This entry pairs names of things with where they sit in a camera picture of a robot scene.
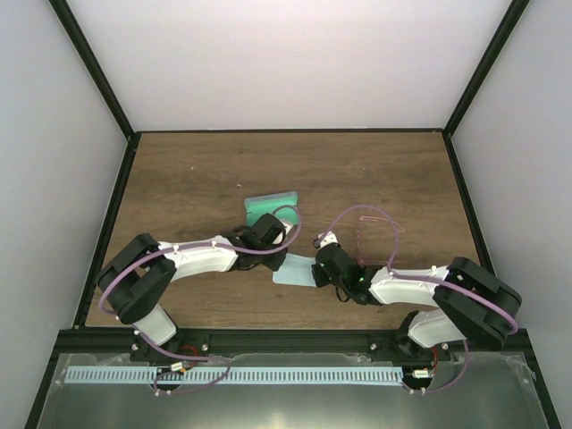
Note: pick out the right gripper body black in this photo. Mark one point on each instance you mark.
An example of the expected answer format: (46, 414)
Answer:
(339, 284)

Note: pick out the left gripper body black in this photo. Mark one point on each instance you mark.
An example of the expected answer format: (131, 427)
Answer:
(263, 248)

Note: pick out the light blue cleaning cloth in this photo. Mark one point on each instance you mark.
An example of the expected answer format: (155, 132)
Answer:
(295, 271)

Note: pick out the blue-grey glasses case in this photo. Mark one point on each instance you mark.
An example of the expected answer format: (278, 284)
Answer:
(255, 207)

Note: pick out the pink sunglasses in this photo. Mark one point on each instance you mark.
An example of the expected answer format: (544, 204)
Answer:
(375, 240)

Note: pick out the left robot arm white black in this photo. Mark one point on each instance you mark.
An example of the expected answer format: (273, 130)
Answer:
(134, 281)

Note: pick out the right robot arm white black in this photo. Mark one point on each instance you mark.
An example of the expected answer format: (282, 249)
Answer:
(468, 302)

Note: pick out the light blue slotted strip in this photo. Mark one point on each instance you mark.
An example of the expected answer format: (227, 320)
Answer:
(360, 375)

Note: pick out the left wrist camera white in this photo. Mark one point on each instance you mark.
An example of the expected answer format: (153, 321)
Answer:
(287, 226)

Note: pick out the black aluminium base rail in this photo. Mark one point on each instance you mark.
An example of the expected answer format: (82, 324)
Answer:
(380, 345)

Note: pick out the black frame post left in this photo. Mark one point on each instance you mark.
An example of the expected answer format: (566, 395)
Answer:
(83, 48)

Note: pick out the black frame post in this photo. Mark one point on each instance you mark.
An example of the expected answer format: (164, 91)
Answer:
(83, 48)
(499, 39)

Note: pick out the black frame post right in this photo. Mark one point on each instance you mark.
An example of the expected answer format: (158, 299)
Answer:
(499, 39)

